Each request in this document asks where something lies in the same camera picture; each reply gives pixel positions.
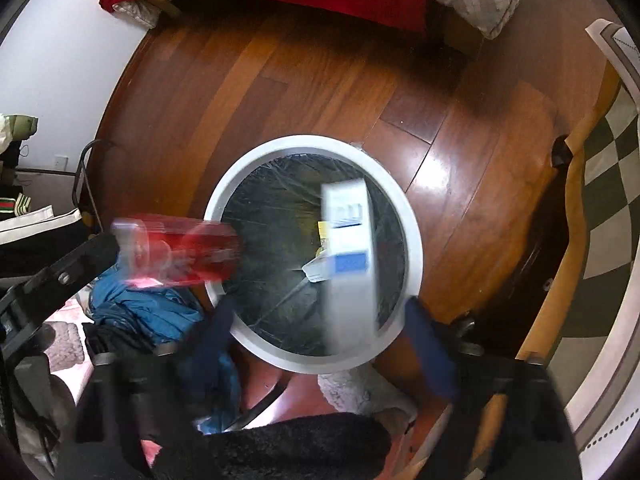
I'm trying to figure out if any white slipper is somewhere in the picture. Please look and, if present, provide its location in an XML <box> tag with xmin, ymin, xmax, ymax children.
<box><xmin>317</xmin><ymin>364</ymin><xmax>418</xmax><ymax>430</ymax></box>

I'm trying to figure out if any yellow flat box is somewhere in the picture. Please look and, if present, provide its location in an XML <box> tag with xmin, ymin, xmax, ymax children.
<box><xmin>316</xmin><ymin>221</ymin><xmax>329</xmax><ymax>257</ymax></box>

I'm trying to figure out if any blue cloth on floor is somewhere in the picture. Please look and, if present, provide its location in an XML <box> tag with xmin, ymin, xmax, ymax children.
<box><xmin>84</xmin><ymin>266</ymin><xmax>241</xmax><ymax>436</ymax></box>

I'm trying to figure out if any white blue tall box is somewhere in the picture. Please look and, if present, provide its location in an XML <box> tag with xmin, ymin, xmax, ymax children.
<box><xmin>321</xmin><ymin>179</ymin><xmax>378</xmax><ymax>354</ymax></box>

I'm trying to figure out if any white rim trash bin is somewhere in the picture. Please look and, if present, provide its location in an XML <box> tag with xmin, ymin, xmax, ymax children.
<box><xmin>205</xmin><ymin>134</ymin><xmax>423</xmax><ymax>374</ymax></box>

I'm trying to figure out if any white barcode box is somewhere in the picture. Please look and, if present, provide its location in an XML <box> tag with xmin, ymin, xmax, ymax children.
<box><xmin>302</xmin><ymin>254</ymin><xmax>331</xmax><ymax>284</ymax></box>

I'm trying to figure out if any checkered printed tablecloth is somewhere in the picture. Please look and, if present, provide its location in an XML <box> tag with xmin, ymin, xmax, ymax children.
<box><xmin>548</xmin><ymin>18</ymin><xmax>639</xmax><ymax>479</ymax></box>

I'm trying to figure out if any black fleece sleeve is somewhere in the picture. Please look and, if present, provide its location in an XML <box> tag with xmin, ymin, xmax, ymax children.
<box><xmin>151</xmin><ymin>413</ymin><xmax>392</xmax><ymax>480</ymax></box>

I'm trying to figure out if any red cola can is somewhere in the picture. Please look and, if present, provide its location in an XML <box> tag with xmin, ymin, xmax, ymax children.
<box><xmin>111</xmin><ymin>214</ymin><xmax>241</xmax><ymax>288</ymax></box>

